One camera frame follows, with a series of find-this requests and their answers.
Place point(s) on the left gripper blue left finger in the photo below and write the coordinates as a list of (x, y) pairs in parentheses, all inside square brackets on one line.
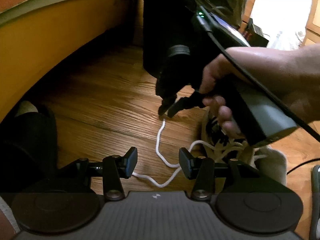
[(124, 165)]

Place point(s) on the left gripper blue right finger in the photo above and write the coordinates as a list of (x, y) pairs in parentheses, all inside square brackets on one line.
[(192, 167)]

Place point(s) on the white black laced sneaker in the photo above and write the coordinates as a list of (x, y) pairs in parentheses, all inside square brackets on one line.
[(220, 147)]

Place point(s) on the person's right hand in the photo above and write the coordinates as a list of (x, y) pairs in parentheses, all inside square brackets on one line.
[(266, 65)]

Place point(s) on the black gift bag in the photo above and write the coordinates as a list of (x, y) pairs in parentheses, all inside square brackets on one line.
[(254, 35)]

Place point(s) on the black sock foot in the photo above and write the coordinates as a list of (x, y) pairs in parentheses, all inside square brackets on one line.
[(28, 148)]

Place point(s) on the wooden drawer dresser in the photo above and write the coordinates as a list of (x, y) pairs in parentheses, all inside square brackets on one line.
[(313, 25)]

